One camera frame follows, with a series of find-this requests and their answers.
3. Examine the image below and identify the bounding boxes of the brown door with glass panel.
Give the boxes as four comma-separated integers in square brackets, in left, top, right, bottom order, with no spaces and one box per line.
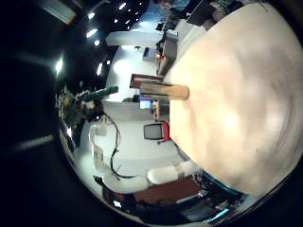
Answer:
[134,178,202,204]

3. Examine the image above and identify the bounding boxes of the computer monitor purple screen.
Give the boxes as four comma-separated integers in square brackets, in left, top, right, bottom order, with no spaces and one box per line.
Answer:
[138,96,153,111]

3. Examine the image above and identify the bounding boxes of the black mesh office chair red seat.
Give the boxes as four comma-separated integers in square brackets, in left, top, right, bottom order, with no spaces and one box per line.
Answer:
[143,120,172,146]

